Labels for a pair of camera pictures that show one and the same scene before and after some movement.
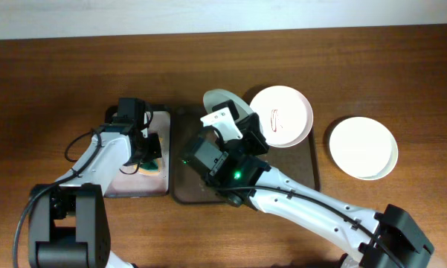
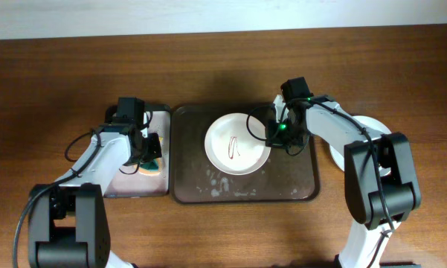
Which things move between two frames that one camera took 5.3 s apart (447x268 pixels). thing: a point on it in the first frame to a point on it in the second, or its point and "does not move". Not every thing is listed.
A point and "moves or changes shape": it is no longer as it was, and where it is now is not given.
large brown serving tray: (188, 187) does not move
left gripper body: (152, 150) does not move
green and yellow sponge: (153, 167) does not move
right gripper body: (252, 143) to (282, 133)
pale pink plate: (285, 114) moves or changes shape
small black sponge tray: (139, 184) does not move
